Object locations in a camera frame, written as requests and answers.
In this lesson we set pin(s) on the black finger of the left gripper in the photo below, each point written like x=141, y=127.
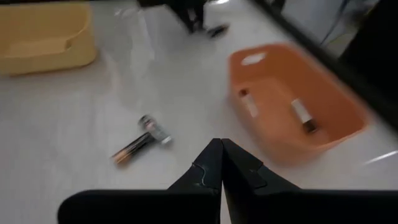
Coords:
x=200, y=17
x=189, y=21

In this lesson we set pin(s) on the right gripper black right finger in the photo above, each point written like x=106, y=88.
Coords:
x=248, y=177

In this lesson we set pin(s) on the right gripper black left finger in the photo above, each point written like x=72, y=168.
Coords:
x=202, y=174

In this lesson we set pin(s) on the silver AA battery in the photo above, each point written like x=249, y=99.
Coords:
x=250, y=105
x=303, y=113
x=154, y=129

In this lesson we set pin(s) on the small dark battery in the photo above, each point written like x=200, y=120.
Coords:
x=217, y=30

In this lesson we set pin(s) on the orange plastic bin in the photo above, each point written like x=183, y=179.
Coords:
x=280, y=146

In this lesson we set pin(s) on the black copper battery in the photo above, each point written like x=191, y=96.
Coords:
x=132, y=151

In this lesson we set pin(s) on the yellow plastic bin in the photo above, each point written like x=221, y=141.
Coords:
x=46, y=62

